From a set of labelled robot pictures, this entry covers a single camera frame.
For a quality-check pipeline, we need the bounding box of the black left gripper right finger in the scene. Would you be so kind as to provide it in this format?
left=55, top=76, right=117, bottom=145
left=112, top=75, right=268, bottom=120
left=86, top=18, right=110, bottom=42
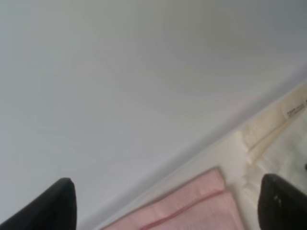
left=257, top=173, right=307, bottom=230

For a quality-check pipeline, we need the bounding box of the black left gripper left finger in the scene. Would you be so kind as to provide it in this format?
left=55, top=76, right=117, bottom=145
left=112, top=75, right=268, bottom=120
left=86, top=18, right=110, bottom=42
left=0, top=178, right=77, bottom=230

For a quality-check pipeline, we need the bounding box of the pink towel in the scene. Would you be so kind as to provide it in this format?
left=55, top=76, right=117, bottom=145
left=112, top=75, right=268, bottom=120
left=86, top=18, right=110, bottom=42
left=106, top=168, right=244, bottom=230

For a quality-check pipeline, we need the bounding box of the cream white towel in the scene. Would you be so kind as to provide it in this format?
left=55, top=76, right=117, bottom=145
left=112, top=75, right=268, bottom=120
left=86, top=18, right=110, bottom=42
left=239, top=84, right=307, bottom=206

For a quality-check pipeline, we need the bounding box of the white rectangular plastic tray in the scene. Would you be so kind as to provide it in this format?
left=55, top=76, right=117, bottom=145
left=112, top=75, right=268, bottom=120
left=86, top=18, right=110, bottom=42
left=0, top=0, right=307, bottom=229

